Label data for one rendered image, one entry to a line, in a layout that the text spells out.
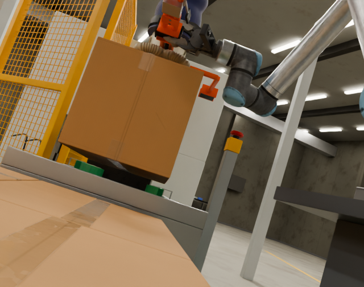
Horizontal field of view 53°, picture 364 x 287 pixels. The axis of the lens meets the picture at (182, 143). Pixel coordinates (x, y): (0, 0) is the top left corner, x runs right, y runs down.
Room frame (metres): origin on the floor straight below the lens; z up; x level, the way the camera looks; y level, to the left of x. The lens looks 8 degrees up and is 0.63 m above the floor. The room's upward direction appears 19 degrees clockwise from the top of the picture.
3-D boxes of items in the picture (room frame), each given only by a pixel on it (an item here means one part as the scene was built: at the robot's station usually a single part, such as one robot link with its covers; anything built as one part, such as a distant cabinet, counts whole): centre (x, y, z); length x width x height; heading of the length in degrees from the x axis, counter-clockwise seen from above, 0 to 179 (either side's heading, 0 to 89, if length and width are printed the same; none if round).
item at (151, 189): (2.79, 0.07, 0.60); 1.60 x 0.11 x 0.09; 6
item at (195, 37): (1.33, 0.04, 1.20); 0.12 x 0.09 x 0.08; 95
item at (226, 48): (1.33, -0.04, 1.21); 0.09 x 0.05 x 0.10; 5
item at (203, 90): (1.88, -0.05, 1.19); 0.09 x 0.08 x 0.05; 93
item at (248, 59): (1.34, -0.13, 1.20); 0.12 x 0.09 x 0.10; 95
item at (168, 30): (1.32, 0.18, 1.20); 0.10 x 0.08 x 0.06; 93
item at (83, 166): (2.74, 0.60, 0.60); 1.60 x 0.11 x 0.09; 6
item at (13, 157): (1.25, 0.19, 0.58); 0.70 x 0.03 x 0.06; 96
